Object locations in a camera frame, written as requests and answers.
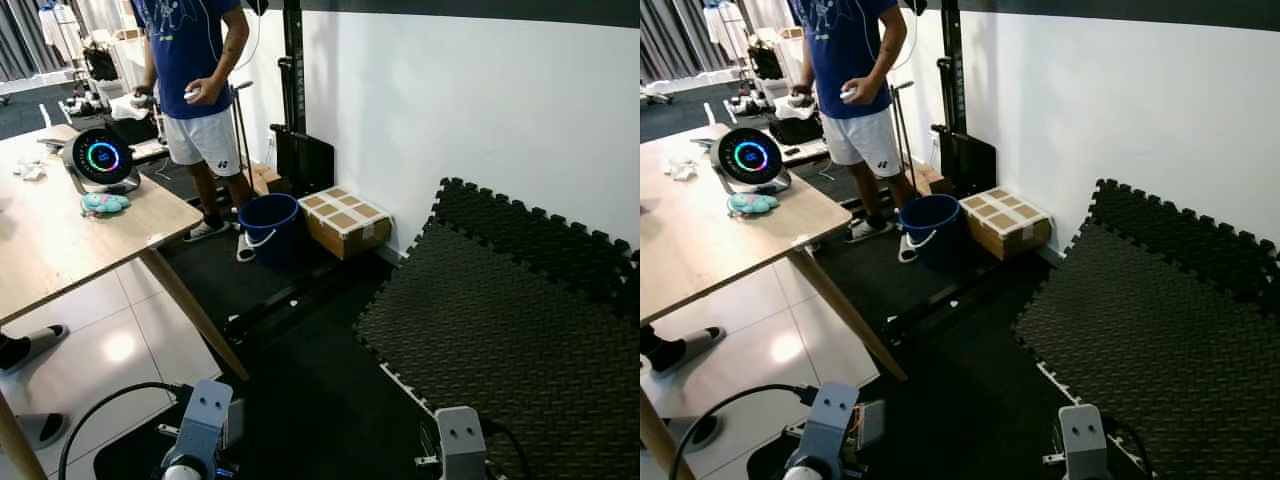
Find upright black foam mat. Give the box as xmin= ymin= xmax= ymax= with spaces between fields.
xmin=1088 ymin=178 xmax=1280 ymax=313
xmin=431 ymin=178 xmax=641 ymax=323

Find thin metal walking stick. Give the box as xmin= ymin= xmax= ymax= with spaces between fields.
xmin=890 ymin=81 xmax=918 ymax=193
xmin=231 ymin=81 xmax=257 ymax=193

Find taped cardboard box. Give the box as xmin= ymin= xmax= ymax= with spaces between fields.
xmin=958 ymin=187 xmax=1054 ymax=264
xmin=298 ymin=186 xmax=394 ymax=262

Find flat black foam mat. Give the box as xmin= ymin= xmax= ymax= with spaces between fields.
xmin=354 ymin=222 xmax=641 ymax=480
xmin=1011 ymin=222 xmax=1280 ymax=480

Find teal plush keychain keys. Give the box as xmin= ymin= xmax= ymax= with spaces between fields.
xmin=727 ymin=192 xmax=782 ymax=219
xmin=80 ymin=192 xmax=132 ymax=219

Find seated person's black-socked foot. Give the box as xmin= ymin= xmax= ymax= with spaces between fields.
xmin=0 ymin=324 xmax=71 ymax=377
xmin=640 ymin=324 xmax=727 ymax=377

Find round black ring-light speaker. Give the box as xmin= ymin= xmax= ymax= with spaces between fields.
xmin=61 ymin=127 xmax=142 ymax=196
xmin=711 ymin=127 xmax=794 ymax=195

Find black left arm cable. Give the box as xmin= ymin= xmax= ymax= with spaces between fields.
xmin=57 ymin=381 xmax=193 ymax=480
xmin=667 ymin=384 xmax=817 ymax=480

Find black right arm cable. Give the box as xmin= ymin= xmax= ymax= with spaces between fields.
xmin=484 ymin=419 xmax=532 ymax=480
xmin=1104 ymin=417 xmax=1153 ymax=478

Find wooden table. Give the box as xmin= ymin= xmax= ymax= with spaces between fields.
xmin=640 ymin=124 xmax=910 ymax=480
xmin=0 ymin=124 xmax=252 ymax=480

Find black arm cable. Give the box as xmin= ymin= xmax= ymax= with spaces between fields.
xmin=667 ymin=384 xmax=817 ymax=480
xmin=57 ymin=381 xmax=193 ymax=480
xmin=484 ymin=419 xmax=532 ymax=480
xmin=1104 ymin=417 xmax=1153 ymax=478

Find grey slipper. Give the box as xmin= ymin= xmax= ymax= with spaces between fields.
xmin=18 ymin=411 xmax=70 ymax=449
xmin=684 ymin=414 xmax=724 ymax=449

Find person in blue shirt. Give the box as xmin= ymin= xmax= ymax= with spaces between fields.
xmin=130 ymin=0 xmax=263 ymax=244
xmin=787 ymin=0 xmax=917 ymax=245

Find blue plastic bucket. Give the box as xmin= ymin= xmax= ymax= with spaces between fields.
xmin=897 ymin=194 xmax=964 ymax=270
xmin=236 ymin=193 xmax=302 ymax=267

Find black upright stand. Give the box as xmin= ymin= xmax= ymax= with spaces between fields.
xmin=269 ymin=0 xmax=337 ymax=198
xmin=929 ymin=0 xmax=999 ymax=199

